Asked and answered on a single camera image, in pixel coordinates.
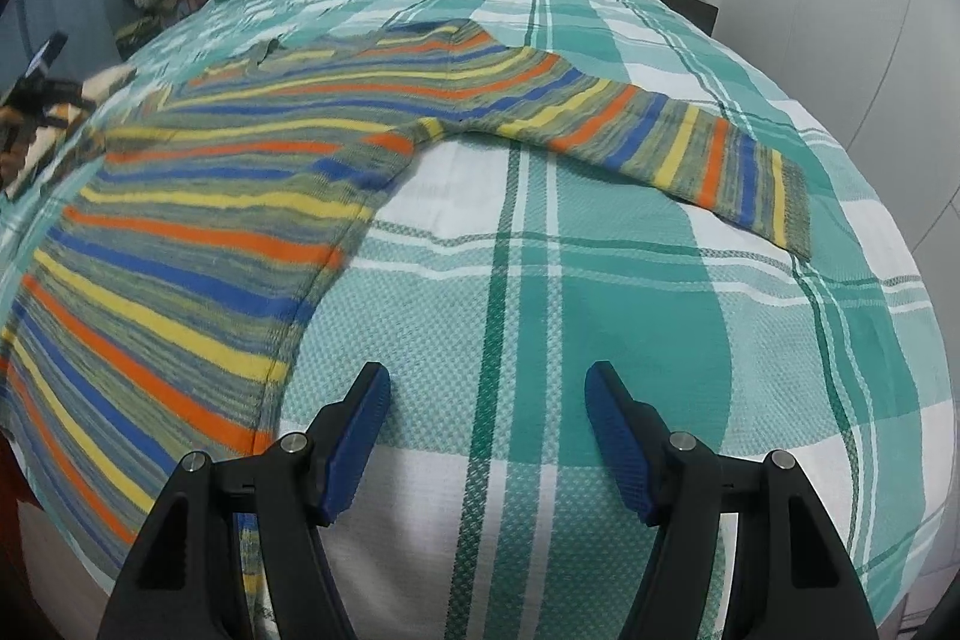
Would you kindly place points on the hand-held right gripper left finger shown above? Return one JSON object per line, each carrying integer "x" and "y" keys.
{"x": 358, "y": 437}

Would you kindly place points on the dark nightstand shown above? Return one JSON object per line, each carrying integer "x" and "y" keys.
{"x": 690, "y": 6}

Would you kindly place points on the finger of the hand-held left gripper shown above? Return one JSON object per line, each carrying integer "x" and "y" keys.
{"x": 41, "y": 93}
{"x": 46, "y": 57}

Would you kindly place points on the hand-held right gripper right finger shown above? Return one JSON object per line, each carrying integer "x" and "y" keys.
{"x": 619, "y": 437}

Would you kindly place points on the pile of mixed clothes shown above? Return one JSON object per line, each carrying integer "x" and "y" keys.
{"x": 169, "y": 14}

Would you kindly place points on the green plaid blanket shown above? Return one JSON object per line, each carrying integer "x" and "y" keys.
{"x": 562, "y": 310}

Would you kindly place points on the striped knitted sweater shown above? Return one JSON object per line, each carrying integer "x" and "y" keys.
{"x": 225, "y": 220}

